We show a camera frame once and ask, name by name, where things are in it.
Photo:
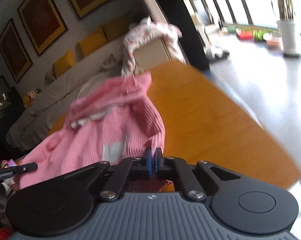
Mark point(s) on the white stick vacuum cleaner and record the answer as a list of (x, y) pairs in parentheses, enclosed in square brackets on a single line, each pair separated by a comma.
[(215, 53)]

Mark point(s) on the yellow cushion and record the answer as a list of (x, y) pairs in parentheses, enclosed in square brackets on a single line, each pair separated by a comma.
[(115, 27), (63, 63), (91, 42)]

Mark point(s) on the red tray of grass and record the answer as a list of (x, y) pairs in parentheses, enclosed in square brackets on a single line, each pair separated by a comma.
[(245, 35)]

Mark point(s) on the glass fish tank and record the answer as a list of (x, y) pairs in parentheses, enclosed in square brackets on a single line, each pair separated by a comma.
[(0, 102)]

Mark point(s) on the beige sofa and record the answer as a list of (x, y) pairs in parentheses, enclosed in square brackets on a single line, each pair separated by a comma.
[(65, 90)]

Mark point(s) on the pink printed box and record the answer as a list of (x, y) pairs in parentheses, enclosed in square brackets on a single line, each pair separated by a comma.
[(8, 164)]

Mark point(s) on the tall plant in white pot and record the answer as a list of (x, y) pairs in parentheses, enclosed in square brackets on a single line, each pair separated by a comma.
[(289, 37)]

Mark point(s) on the small plush toy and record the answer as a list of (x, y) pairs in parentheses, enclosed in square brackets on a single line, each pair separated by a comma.
[(31, 97)]

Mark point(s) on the floral printed blanket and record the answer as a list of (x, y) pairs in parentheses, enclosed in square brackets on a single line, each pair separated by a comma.
[(145, 33)]

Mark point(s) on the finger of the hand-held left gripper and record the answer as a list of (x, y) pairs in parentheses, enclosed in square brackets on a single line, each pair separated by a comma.
[(15, 171)]

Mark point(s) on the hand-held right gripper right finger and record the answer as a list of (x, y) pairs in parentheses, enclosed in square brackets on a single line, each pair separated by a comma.
[(158, 165)]

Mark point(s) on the black tray of green plants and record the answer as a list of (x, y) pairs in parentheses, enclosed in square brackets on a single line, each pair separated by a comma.
[(260, 36)]

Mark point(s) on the beige armchair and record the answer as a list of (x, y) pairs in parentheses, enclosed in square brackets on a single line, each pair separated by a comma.
[(153, 52)]

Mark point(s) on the pink ribbed sweater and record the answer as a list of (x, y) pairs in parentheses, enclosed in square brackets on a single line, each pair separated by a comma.
[(90, 140)]

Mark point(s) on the crumpled beige cloth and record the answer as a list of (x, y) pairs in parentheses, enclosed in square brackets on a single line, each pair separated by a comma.
[(110, 62)]

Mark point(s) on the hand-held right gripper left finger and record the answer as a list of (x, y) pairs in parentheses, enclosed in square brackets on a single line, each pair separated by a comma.
[(148, 165)]

